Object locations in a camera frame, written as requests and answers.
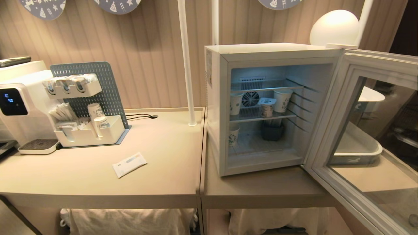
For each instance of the glass fridge door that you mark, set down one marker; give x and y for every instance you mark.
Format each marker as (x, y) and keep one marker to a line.
(329, 130)

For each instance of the white coffee machine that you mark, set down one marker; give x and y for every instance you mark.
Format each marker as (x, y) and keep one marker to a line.
(26, 98)

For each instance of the lidded paper cup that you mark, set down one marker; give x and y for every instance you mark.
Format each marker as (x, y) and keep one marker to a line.
(101, 124)

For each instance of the white pole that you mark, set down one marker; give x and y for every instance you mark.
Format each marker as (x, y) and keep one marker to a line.
(215, 19)
(364, 21)
(186, 62)

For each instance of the white lower organizer bin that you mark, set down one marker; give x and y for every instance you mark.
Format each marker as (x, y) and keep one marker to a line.
(94, 135)

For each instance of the dark container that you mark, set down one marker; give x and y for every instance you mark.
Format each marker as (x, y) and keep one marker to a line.
(272, 132)

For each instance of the grey pegboard organizer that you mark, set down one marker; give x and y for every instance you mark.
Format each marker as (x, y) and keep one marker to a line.
(107, 85)

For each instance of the white paper packet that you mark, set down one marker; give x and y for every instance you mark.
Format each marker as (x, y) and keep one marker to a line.
(129, 164)

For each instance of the white mini fridge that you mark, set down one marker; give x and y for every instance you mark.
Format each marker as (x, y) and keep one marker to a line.
(267, 52)

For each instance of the white cloth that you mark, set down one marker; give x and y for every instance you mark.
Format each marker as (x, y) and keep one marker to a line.
(127, 222)
(271, 222)

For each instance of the dark flat device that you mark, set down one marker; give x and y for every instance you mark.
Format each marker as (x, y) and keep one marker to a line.
(14, 61)

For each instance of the beige table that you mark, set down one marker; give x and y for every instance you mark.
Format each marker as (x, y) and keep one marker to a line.
(261, 189)
(98, 173)

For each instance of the blue round wall decoration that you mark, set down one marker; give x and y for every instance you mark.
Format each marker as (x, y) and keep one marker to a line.
(42, 8)
(279, 4)
(117, 6)

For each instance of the small yogurt cup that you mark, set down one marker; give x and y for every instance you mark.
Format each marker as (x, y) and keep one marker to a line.
(267, 107)

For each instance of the white tray with blue base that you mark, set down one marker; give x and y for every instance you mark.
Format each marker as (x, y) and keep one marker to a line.
(362, 147)

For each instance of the white round lamp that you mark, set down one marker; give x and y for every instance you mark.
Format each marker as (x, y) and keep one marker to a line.
(333, 29)

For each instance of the white upper organizer tray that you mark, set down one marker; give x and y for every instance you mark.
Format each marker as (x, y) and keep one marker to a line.
(75, 88)

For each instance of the patterned paper cup stack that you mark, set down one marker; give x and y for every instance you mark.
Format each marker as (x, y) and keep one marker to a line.
(95, 111)

